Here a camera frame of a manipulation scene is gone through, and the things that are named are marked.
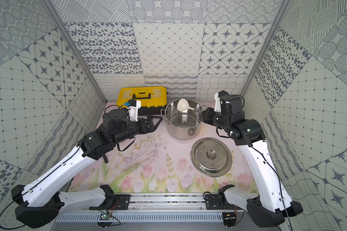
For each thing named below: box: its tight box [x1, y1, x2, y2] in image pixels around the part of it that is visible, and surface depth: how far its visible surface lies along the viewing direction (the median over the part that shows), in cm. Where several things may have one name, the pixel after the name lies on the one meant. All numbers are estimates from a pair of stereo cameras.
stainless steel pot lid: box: [190, 137, 233, 178], surface depth 92 cm
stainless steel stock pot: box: [160, 99, 207, 141], surface depth 100 cm
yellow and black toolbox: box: [116, 86, 168, 116], surface depth 104 cm
